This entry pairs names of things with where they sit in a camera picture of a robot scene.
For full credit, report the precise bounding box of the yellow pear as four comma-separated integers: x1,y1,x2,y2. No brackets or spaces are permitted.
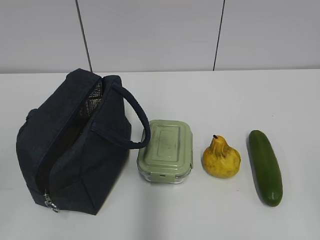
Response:
202,135,241,179

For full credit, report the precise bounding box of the green lid glass container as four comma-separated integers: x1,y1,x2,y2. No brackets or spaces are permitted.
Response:
137,119,193,184

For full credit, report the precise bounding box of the navy insulated lunch bag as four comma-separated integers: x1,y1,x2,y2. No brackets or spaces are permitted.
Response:
16,68,151,215

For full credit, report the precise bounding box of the green cucumber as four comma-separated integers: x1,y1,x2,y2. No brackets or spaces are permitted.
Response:
247,129,283,207

